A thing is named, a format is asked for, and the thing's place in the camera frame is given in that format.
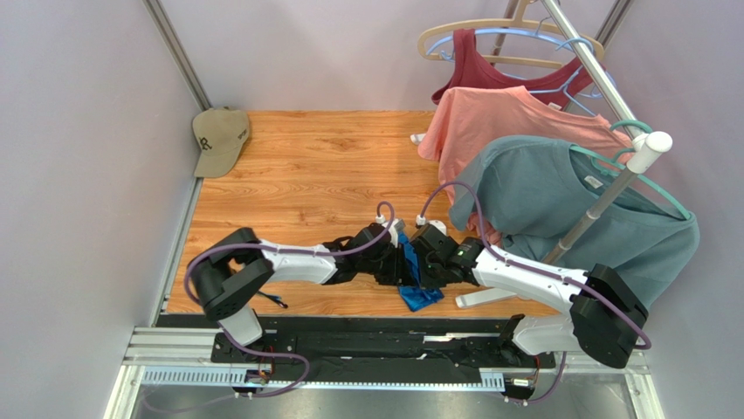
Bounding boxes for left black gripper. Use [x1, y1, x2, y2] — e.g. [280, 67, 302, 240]
[358, 243, 417, 288]

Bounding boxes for blue cloth napkin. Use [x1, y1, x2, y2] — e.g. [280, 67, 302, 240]
[398, 232, 444, 313]

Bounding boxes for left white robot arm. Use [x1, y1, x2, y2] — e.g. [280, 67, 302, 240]
[184, 223, 414, 347]

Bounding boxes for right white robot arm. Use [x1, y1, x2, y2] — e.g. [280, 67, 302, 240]
[417, 244, 651, 368]

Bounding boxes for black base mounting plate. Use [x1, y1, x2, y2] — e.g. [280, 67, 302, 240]
[156, 313, 559, 386]

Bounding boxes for teal t-shirt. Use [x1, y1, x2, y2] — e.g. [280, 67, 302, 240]
[449, 135, 699, 307]

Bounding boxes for black fork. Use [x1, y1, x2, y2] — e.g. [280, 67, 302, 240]
[258, 292, 289, 309]

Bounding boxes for salmon pink t-shirt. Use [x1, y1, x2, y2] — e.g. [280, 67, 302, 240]
[417, 85, 635, 245]

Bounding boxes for teal green hanger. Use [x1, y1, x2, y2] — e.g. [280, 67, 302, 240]
[569, 120, 692, 220]

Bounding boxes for maroon tank top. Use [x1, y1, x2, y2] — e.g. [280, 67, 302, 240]
[431, 29, 593, 108]

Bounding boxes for beige baseball cap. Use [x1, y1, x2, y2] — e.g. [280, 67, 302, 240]
[192, 107, 251, 178]

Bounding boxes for light blue hanger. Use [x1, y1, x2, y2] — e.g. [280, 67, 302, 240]
[424, 29, 617, 117]

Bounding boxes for metal clothes rack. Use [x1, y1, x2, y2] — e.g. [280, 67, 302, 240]
[408, 0, 673, 309]

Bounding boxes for beige wooden hanger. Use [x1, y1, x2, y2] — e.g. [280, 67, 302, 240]
[417, 1, 570, 70]

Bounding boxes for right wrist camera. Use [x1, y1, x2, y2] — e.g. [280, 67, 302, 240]
[410, 220, 458, 258]

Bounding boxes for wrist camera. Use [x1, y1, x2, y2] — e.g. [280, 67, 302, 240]
[410, 220, 458, 258]
[344, 218, 405, 251]

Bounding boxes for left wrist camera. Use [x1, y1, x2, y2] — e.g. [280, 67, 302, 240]
[344, 218, 405, 251]

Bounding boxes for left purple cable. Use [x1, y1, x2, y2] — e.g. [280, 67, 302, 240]
[141, 201, 397, 408]

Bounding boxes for aluminium frame rail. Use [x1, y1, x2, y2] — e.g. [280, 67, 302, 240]
[119, 325, 661, 402]

